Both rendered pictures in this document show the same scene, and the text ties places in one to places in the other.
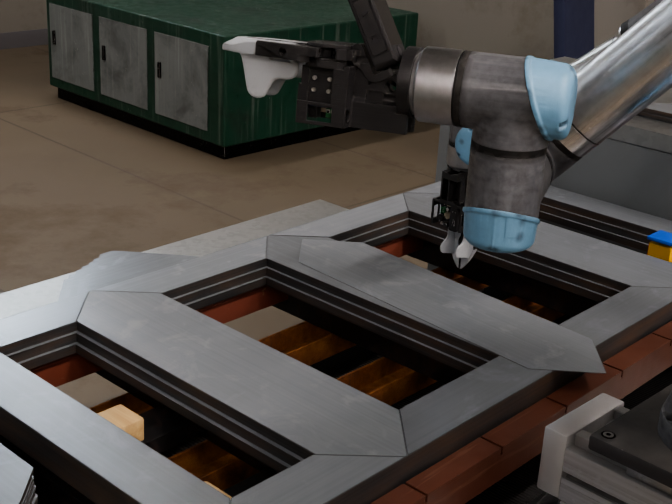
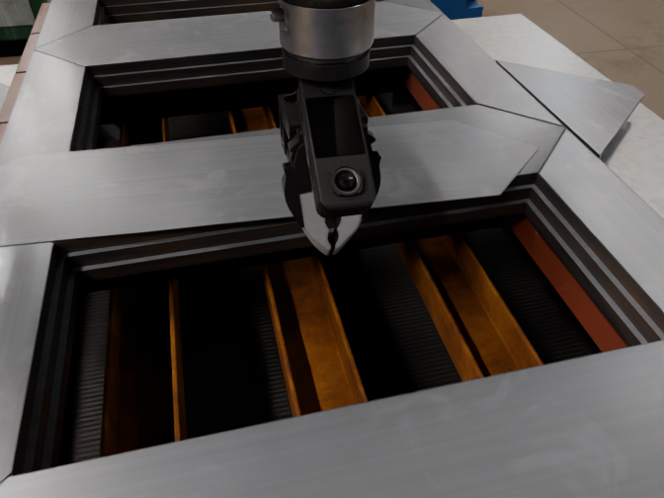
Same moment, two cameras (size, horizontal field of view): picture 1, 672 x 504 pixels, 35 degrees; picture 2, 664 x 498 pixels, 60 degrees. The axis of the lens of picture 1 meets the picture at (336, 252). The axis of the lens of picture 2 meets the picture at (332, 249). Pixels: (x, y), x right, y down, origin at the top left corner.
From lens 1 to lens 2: 237 cm
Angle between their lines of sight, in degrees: 99
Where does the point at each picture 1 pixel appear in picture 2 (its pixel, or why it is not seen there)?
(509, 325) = (111, 195)
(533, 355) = (33, 173)
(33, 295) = (567, 66)
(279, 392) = (180, 35)
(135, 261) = (604, 98)
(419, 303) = (248, 155)
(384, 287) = not seen: hidden behind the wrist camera
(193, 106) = not seen: outside the picture
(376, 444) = (63, 44)
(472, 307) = (191, 191)
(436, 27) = not seen: outside the picture
